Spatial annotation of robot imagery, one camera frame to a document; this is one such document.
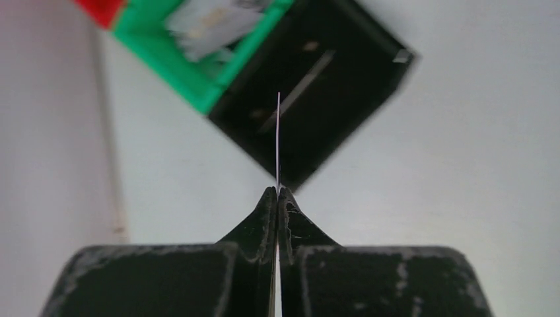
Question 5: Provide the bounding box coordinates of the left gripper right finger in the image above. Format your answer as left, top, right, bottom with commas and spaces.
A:
278, 188, 492, 316

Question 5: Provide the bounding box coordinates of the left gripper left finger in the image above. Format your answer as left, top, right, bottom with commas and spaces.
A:
41, 187, 277, 316

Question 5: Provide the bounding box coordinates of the black credit card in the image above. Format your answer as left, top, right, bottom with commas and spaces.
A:
275, 92, 281, 197

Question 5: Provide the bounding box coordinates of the grey card in green bin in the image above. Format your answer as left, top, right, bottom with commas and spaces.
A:
165, 0, 272, 62

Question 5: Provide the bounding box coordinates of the black plastic bin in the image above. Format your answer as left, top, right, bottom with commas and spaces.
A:
209, 0, 416, 191

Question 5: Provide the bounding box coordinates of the green plastic bin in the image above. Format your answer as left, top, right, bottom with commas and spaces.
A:
114, 0, 293, 114

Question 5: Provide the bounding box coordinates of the red plastic bin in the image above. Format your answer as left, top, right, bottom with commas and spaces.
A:
72, 0, 127, 30

